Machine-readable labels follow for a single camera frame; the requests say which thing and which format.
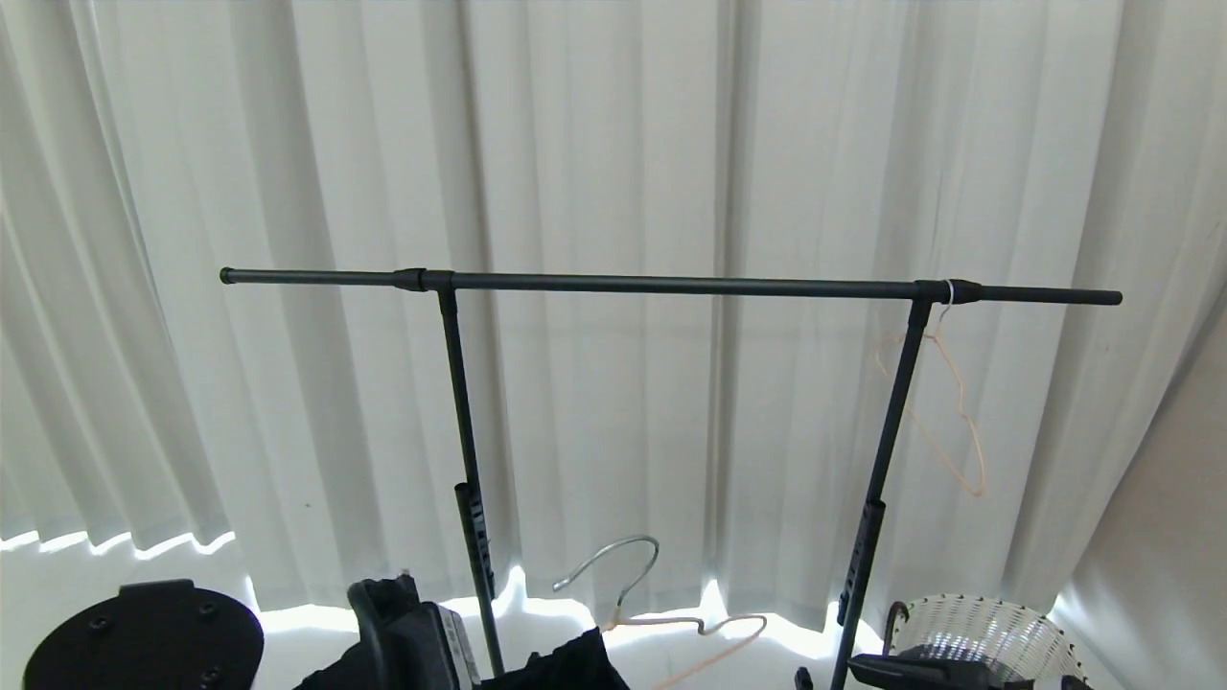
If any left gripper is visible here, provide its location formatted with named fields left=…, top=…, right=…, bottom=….
left=383, top=599, right=480, bottom=690

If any black garment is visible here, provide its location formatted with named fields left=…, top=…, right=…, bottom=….
left=292, top=628, right=629, bottom=690

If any pink clothes hanger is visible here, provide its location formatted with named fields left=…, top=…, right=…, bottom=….
left=551, top=534, right=770, bottom=690
left=874, top=305, right=988, bottom=499

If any black clothes rack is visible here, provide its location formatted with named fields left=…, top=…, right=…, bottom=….
left=219, top=266, right=1124, bottom=690

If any white laundry basket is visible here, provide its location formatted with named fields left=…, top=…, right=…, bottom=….
left=882, top=594, right=1094, bottom=690

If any white curtain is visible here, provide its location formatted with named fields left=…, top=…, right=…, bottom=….
left=0, top=0, right=1227, bottom=633

